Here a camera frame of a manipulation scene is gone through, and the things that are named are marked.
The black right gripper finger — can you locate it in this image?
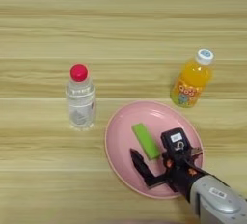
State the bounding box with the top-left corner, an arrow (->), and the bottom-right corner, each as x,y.
187,147 -> 204,158
129,148 -> 169,190

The pink round plate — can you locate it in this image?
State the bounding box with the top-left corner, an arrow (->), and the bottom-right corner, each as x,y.
104,100 -> 206,201

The small black box white label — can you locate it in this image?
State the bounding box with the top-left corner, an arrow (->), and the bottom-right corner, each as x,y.
160,127 -> 188,154

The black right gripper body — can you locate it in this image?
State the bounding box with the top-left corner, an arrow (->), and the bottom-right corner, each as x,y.
161,150 -> 208,202

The clear water bottle red cap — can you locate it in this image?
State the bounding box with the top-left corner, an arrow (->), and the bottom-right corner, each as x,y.
65,63 -> 96,131

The orange juice bottle white cap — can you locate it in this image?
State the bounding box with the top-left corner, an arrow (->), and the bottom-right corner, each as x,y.
170,48 -> 215,109

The green rectangular block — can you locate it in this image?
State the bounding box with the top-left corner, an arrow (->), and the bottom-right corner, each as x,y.
131,123 -> 162,161

